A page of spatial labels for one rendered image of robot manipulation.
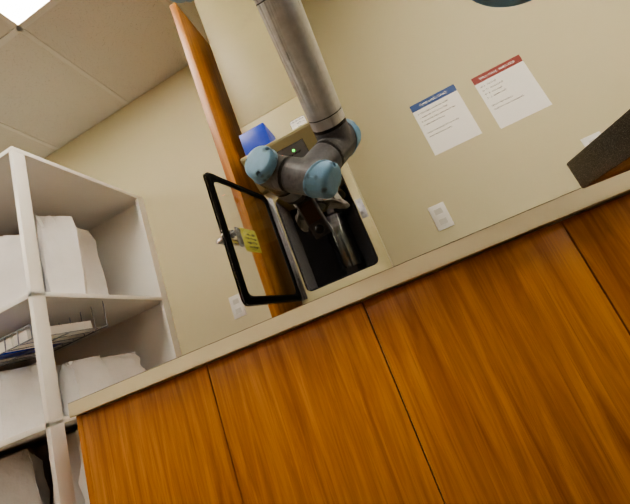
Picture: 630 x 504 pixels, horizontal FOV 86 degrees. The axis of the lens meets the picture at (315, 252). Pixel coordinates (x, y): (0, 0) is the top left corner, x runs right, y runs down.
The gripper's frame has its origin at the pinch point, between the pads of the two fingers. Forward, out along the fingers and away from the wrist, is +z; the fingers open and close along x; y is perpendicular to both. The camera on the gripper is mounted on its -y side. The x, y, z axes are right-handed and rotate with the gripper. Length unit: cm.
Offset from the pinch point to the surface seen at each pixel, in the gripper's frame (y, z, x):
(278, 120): 51, 8, 4
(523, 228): -28.7, -8.2, -38.9
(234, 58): 88, 3, 9
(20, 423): -14, -13, 130
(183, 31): 103, -10, 21
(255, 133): 42.1, -2.6, 10.4
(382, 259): -12.8, 17.0, -6.8
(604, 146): -31, -42, -43
